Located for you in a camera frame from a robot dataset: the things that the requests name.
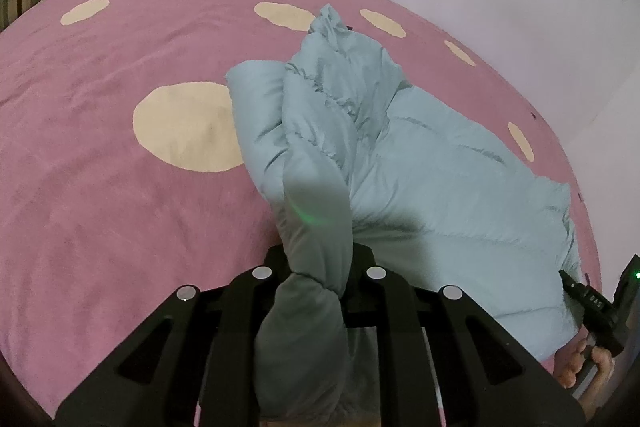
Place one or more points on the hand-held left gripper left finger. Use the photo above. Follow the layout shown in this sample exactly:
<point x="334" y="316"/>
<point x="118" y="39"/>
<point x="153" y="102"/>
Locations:
<point x="272" y="264"/>

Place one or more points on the light blue puffer jacket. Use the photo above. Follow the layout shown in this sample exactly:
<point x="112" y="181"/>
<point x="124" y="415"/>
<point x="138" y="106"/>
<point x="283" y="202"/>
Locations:
<point x="400" y="157"/>

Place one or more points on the person's right hand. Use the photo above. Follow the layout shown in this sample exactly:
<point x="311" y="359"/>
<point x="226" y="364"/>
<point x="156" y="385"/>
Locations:
<point x="582" y="364"/>

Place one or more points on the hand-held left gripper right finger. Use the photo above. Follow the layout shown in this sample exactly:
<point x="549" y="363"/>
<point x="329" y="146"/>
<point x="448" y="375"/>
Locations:
<point x="361" y="259"/>

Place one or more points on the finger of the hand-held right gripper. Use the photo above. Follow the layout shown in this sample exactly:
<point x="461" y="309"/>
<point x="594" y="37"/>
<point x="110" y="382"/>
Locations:
<point x="592" y="307"/>

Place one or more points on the pink polka dot bed sheet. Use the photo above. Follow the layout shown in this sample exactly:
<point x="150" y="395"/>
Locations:
<point x="100" y="187"/>

